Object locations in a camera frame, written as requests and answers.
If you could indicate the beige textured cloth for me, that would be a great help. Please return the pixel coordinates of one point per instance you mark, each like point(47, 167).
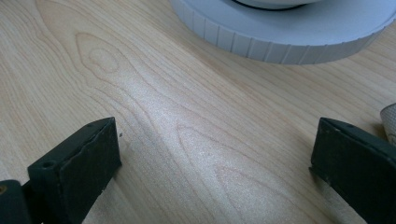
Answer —
point(389, 121)

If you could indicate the white round ribbed base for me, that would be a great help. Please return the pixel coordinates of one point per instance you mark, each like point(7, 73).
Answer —
point(295, 34)

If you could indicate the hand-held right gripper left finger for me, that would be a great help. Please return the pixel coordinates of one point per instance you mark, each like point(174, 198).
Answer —
point(77, 174)

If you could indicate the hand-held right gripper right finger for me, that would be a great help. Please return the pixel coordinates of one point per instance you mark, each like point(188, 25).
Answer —
point(358, 165)

